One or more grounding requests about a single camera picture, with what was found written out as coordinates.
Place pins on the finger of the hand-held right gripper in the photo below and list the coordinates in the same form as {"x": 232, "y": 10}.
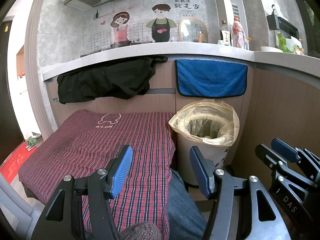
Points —
{"x": 267, "y": 156}
{"x": 285, "y": 150}

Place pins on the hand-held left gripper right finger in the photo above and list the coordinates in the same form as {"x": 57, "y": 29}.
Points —
{"x": 200, "y": 172}

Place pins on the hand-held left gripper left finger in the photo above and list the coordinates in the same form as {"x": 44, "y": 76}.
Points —
{"x": 122, "y": 170}

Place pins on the grey trash bin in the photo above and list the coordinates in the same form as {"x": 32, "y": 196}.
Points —
{"x": 185, "y": 155}

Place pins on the red plaid tablecloth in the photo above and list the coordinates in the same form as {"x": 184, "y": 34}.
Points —
{"x": 87, "y": 145}

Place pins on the person's blue jeans leg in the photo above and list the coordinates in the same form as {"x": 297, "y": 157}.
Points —
{"x": 182, "y": 212}

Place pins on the brown knit garment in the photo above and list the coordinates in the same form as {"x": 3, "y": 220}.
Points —
{"x": 142, "y": 232}

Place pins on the black cloth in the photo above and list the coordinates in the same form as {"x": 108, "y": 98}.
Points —
{"x": 107, "y": 80}

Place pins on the green slipper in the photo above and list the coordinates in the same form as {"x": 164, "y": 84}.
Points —
{"x": 32, "y": 142}

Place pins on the blue towel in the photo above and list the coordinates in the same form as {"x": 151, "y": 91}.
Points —
{"x": 210, "y": 77}

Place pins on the white bowl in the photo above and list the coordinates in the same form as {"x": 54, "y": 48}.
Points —
{"x": 271, "y": 49}

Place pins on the green leafy vegetable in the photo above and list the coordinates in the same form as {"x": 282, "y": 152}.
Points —
{"x": 282, "y": 42}

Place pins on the red doormat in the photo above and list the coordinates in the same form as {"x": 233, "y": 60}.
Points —
{"x": 12, "y": 165}

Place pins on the clear drinking glass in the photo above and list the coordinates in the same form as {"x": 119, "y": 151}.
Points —
{"x": 246, "y": 44}

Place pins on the plastic bottle with red contents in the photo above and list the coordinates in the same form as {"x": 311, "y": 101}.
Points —
{"x": 238, "y": 33}

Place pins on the grey stone kitchen counter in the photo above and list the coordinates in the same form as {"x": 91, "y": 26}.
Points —
{"x": 175, "y": 48}

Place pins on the dark sauce bottle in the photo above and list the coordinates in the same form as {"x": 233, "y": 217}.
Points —
{"x": 225, "y": 36}

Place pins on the black hanging utensil holder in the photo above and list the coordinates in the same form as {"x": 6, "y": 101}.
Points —
{"x": 272, "y": 22}

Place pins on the dark fridge with magnets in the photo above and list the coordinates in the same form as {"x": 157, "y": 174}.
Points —
{"x": 10, "y": 92}

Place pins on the glass lid with wooden rim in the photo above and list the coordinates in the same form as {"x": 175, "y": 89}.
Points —
{"x": 192, "y": 30}

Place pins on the white vent grille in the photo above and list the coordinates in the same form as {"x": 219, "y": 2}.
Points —
{"x": 236, "y": 10}

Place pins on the black wall rack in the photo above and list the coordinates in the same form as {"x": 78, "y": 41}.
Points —
{"x": 287, "y": 26}

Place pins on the cartoon couple wall sticker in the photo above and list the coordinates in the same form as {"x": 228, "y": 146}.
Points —
{"x": 160, "y": 27}

